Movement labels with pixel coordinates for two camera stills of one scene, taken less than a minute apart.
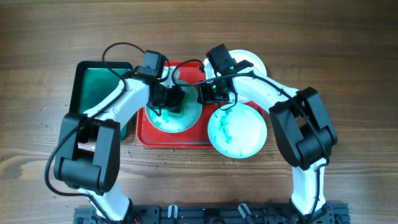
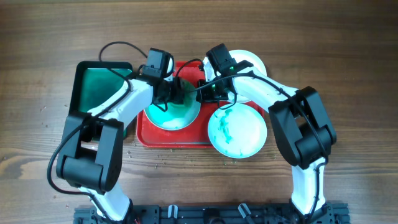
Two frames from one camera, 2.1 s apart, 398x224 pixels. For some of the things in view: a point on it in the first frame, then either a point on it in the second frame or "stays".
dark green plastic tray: x=93 y=81 stays
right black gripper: x=204 y=97 stays
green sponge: x=185 y=103 → x=189 y=91
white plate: x=237 y=132 stays
